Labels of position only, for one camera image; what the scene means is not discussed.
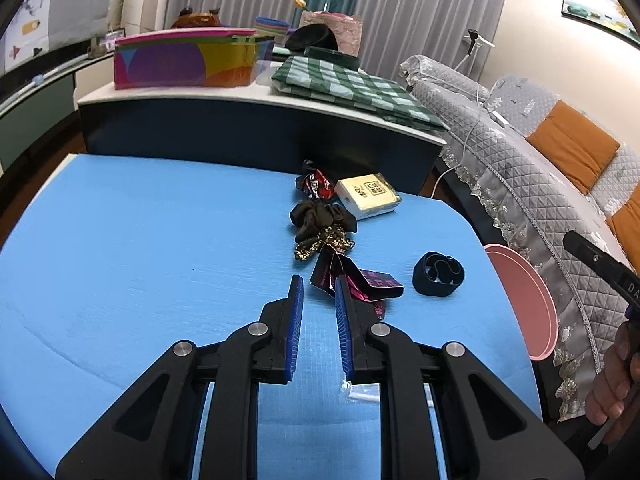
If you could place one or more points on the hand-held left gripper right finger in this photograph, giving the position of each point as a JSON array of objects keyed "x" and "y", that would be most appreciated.
[{"x": 345, "y": 330}]

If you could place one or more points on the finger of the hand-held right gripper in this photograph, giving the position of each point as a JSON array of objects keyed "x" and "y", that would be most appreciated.
[{"x": 595, "y": 259}]

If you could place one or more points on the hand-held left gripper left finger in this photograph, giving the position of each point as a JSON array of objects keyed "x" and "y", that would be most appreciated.
[{"x": 295, "y": 330}]

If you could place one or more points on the dark pink print wrapper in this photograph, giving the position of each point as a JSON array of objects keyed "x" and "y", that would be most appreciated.
[{"x": 375, "y": 282}]

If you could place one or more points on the small clear plastic scrap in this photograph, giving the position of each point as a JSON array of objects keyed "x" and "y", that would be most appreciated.
[{"x": 362, "y": 395}]

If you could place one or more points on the pink plastic bin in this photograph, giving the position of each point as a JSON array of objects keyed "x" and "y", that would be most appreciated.
[{"x": 525, "y": 300}]

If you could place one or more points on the leopard print scrunchie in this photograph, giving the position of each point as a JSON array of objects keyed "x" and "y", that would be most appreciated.
[{"x": 330, "y": 240}]

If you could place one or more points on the black elastic band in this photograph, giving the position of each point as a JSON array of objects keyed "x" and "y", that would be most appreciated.
[{"x": 420, "y": 276}]

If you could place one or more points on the black scrunchie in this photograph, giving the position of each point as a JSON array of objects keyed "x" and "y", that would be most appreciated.
[{"x": 315, "y": 217}]

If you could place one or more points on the yellow tissue pack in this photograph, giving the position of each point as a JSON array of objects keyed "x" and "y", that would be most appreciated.
[{"x": 367, "y": 195}]

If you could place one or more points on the red black snack wrapper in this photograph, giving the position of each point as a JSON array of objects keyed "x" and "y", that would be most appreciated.
[{"x": 317, "y": 185}]

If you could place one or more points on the person's right hand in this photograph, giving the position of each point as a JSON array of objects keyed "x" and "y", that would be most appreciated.
[{"x": 607, "y": 395}]

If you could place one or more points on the grey quilted sofa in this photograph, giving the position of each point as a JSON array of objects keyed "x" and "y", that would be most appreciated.
[{"x": 525, "y": 175}]

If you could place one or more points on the large orange cushion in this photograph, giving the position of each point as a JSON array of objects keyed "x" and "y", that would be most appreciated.
[{"x": 575, "y": 145}]

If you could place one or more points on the blue table mat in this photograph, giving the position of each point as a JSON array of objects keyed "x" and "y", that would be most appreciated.
[{"x": 150, "y": 260}]

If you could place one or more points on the dark cabinet with white top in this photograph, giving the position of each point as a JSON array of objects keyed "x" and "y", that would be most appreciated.
[{"x": 250, "y": 135}]

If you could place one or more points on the green checked cloth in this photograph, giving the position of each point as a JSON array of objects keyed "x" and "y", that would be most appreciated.
[{"x": 350, "y": 87}]

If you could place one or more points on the dark green tray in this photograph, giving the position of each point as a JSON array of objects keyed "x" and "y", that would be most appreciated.
[{"x": 332, "y": 59}]

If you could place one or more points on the colourful storage box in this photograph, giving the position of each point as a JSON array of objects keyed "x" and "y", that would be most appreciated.
[{"x": 185, "y": 60}]

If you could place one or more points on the black hat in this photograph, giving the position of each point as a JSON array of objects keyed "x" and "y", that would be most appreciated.
[{"x": 310, "y": 37}]

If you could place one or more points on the pink lace basket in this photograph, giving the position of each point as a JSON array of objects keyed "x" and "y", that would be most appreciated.
[{"x": 345, "y": 32}]

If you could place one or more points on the stack of coloured bowls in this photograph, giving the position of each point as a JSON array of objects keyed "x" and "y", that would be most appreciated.
[{"x": 272, "y": 30}]

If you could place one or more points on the white rod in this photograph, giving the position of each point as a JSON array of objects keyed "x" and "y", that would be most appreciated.
[{"x": 37, "y": 80}]

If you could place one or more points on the grey white cover cloth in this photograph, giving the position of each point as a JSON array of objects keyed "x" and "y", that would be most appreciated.
[{"x": 75, "y": 0}]

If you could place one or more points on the framed wall picture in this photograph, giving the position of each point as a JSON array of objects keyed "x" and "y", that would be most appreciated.
[{"x": 600, "y": 10}]

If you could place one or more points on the small photo frame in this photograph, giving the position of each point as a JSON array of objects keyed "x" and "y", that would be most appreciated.
[{"x": 112, "y": 39}]

